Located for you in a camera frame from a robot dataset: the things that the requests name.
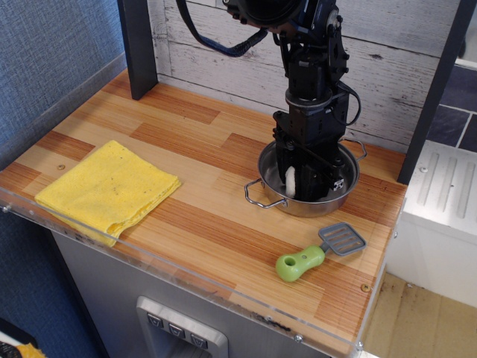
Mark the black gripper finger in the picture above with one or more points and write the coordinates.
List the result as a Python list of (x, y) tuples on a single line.
[(310, 185), (285, 158)]

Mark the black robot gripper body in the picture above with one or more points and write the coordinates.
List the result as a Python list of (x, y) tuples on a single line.
[(313, 129)]

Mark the plush sushi roll toy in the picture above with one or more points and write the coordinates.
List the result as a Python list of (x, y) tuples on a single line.
[(290, 182)]

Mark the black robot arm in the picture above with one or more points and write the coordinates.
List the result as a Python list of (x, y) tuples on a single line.
[(309, 36)]

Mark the yellow folded towel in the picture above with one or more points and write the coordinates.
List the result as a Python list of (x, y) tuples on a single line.
[(108, 192)]

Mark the stainless steel pot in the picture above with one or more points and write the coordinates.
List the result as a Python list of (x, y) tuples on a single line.
[(275, 190)]

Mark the grey toy fridge dispenser panel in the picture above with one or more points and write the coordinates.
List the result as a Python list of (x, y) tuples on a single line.
[(169, 333)]

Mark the clear acrylic edge guard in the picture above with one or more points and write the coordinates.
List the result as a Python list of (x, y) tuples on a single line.
[(110, 280)]

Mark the yellow object at corner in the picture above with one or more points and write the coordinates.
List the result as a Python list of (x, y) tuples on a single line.
[(29, 351)]

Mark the green handled grey toy spatula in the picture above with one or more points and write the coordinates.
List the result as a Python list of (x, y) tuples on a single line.
[(341, 239)]

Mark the dark grey right post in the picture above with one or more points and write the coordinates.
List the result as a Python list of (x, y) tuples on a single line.
[(444, 68)]

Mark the dark grey post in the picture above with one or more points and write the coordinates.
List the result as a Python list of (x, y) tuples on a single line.
[(138, 46), (444, 68)]

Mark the dark grey left post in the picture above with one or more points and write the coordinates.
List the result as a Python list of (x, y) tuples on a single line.
[(138, 46)]

